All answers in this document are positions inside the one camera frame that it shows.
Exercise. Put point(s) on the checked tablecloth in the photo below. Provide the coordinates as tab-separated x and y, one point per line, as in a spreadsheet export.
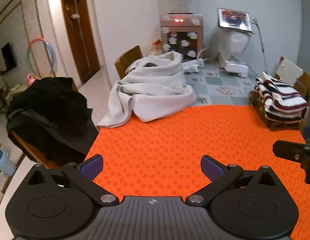
220	90

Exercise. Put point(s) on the brown wooden door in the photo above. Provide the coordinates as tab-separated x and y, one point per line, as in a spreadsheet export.
80	45

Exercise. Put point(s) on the pink toy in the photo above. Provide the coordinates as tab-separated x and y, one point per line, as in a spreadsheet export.
29	78

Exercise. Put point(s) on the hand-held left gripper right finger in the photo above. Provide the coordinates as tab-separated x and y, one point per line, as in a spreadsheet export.
211	168

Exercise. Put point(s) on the orange patterned mat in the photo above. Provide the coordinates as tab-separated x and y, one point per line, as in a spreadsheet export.
157	142

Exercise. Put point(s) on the white appliance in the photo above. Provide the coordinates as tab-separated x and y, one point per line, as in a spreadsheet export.
235	67

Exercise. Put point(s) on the white power strip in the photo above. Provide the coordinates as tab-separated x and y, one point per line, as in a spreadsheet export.
192	66

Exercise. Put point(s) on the black clothes pile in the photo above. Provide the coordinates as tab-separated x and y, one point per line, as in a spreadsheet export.
49	105

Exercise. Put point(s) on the white turtleneck sweater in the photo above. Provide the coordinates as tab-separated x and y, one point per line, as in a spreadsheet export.
155	97

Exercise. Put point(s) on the pink water dispenser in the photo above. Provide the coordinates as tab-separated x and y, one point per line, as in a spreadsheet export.
181	23

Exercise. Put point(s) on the black wall television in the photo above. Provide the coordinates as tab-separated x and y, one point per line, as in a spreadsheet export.
8	56

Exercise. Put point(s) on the wooden chair under black clothes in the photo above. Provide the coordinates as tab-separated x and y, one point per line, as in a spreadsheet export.
32	155

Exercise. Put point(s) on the striped folded sweater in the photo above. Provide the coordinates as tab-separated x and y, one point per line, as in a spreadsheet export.
280	97

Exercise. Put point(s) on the framed photo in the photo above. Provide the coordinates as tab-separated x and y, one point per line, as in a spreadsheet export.
233	17

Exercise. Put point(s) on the multicoloured hula hoop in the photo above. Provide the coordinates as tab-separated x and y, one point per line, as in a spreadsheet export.
48	45

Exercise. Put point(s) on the orange white package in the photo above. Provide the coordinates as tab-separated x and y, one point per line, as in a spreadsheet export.
156	47

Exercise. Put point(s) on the thin grey branch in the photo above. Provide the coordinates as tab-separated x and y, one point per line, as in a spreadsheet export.
260	40

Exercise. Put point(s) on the wooden chair with paper bag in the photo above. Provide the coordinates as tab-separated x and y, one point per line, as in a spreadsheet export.
307	82

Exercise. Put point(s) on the wooden chair with cutout back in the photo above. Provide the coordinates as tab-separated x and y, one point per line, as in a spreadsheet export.
130	55

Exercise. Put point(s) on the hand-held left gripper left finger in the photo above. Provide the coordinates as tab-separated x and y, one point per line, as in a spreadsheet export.
91	167

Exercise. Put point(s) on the brown patterned folded garment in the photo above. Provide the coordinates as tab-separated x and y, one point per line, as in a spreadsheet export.
257	105

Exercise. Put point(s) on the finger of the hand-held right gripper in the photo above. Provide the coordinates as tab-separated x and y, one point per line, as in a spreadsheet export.
285	150

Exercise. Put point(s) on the light blue bin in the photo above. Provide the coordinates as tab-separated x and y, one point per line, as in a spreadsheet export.
3	161

